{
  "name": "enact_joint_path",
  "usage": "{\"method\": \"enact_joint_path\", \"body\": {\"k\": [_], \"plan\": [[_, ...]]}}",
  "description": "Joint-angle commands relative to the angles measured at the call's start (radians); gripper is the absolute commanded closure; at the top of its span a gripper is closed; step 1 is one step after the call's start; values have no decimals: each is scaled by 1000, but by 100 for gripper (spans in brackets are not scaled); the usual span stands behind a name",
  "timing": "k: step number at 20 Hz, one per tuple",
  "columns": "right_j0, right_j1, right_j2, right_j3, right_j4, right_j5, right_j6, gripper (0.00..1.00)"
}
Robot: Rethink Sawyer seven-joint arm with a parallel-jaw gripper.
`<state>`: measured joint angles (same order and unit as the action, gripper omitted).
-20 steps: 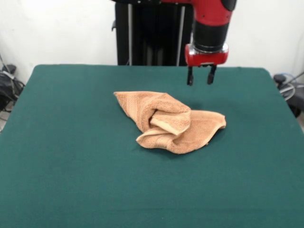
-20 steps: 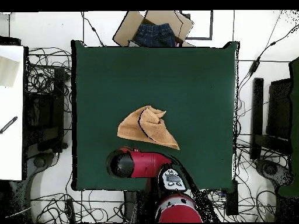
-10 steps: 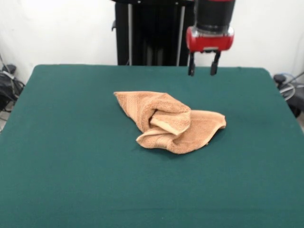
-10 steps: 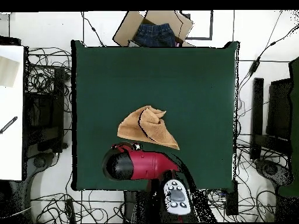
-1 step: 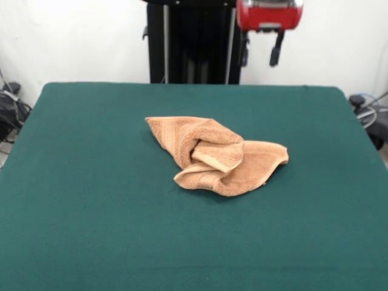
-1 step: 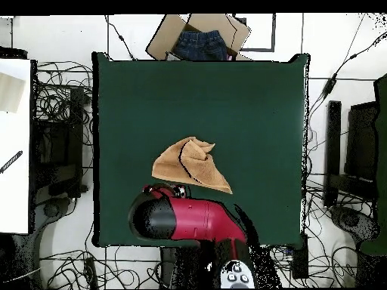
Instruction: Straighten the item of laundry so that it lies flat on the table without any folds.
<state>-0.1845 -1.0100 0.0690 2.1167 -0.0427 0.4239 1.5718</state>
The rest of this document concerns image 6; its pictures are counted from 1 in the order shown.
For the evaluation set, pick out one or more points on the black equipment rack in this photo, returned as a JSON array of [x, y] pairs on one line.
[[57, 145]]

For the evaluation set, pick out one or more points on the black upright bar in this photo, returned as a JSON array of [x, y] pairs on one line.
[[332, 151]]

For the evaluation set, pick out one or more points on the blue denim jeans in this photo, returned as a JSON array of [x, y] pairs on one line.
[[199, 45]]

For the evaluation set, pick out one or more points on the beige block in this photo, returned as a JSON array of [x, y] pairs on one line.
[[10, 92]]

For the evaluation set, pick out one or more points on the brown cardboard box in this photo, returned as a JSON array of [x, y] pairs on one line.
[[163, 39]]

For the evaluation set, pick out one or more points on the tan terry towel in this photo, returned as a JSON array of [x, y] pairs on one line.
[[169, 169]]

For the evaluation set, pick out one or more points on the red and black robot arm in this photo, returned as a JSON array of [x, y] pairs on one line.
[[205, 217]]

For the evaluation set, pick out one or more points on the black striped strip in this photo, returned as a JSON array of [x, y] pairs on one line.
[[11, 161]]

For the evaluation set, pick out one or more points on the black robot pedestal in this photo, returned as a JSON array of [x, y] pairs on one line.
[[184, 269]]

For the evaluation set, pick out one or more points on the black flat panel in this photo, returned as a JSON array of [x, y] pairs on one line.
[[361, 142]]

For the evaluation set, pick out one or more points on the white table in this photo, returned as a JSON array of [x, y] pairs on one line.
[[15, 196]]

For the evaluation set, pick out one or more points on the small black box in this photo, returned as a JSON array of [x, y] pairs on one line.
[[300, 256]]

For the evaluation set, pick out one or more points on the dark green table cloth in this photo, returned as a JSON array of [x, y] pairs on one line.
[[242, 120]]

